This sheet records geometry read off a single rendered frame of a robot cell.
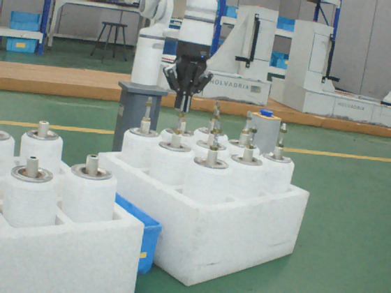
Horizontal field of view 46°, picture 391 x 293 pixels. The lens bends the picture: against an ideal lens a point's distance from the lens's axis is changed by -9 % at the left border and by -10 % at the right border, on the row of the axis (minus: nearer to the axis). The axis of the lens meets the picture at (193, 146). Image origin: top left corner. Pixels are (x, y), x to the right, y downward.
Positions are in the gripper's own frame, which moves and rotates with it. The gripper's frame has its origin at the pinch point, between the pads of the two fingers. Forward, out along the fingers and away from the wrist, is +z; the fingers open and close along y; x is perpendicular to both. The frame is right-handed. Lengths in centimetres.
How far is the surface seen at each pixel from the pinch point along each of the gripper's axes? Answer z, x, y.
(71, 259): 22.8, -24.0, -35.0
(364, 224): 35, -10, 80
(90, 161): 7.9, -16.5, -29.5
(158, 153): 11.6, -0.9, -4.7
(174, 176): 15.7, -4.5, -1.9
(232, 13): -48, 393, 344
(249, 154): 8.4, -11.5, 12.5
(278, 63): 5, 370, 421
